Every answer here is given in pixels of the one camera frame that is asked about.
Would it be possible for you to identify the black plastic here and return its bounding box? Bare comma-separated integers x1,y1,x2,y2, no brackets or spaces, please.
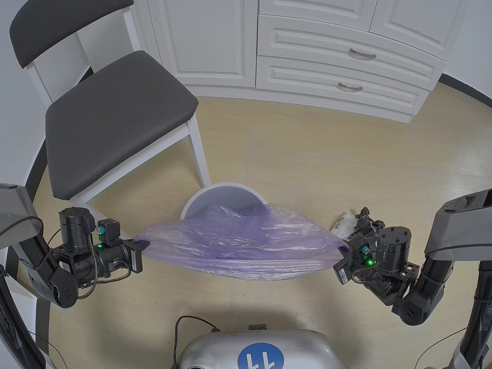
354,206,387,237

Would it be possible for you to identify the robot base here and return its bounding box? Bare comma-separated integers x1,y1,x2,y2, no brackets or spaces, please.
181,323,348,369

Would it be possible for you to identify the white trash bin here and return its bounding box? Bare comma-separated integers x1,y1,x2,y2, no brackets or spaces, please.
180,182,268,222

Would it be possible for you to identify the white wardrobe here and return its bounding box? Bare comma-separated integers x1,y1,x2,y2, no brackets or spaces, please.
131,0,473,125

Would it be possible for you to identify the purple plastic bag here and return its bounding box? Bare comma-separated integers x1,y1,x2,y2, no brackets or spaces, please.
135,202,350,282

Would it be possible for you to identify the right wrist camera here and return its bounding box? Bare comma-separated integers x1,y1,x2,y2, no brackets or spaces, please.
346,233,380,268

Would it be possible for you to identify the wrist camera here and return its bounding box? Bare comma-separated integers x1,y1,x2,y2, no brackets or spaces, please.
346,233,380,268
97,218,122,245

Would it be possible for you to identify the white chair with grey seat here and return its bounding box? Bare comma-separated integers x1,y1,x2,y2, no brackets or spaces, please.
9,0,211,216

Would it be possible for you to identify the black cable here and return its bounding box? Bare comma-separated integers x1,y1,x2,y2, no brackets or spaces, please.
173,315,222,369
415,331,469,369
29,331,64,369

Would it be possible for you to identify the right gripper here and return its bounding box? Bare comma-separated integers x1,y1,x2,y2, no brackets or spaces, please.
332,259,362,286

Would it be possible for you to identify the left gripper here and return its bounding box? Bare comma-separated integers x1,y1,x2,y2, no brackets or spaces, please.
91,240,145,278

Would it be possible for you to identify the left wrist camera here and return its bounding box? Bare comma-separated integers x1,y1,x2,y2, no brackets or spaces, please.
97,218,122,245

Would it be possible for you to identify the white printed wrapper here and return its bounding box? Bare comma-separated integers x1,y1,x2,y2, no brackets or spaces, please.
330,212,360,241

